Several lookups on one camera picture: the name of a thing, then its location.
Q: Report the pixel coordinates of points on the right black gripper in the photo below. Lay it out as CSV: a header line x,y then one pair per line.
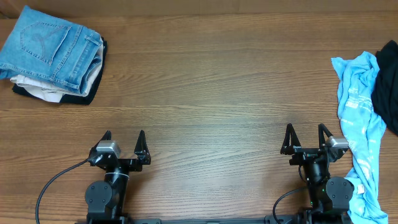
x,y
303,154

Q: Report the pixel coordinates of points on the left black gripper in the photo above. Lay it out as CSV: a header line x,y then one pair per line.
x,y
143,157

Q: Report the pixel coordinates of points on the light blue printed t-shirt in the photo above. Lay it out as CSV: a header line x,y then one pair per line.
x,y
364,129

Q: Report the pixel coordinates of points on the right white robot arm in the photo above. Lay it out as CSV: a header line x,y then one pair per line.
x,y
329,196

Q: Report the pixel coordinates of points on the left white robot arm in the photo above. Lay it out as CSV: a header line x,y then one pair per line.
x,y
105,198

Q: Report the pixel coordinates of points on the folded black garment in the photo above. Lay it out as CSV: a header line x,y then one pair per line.
x,y
35,89

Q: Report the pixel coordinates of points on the crumpled black garment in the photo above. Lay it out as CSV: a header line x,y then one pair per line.
x,y
384,95

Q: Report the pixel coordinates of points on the folded white garment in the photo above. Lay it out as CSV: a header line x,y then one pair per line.
x,y
73,77

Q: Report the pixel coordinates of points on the folded blue denim jeans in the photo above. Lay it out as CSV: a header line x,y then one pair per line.
x,y
51,50

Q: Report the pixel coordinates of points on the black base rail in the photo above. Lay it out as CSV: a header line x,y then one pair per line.
x,y
269,219

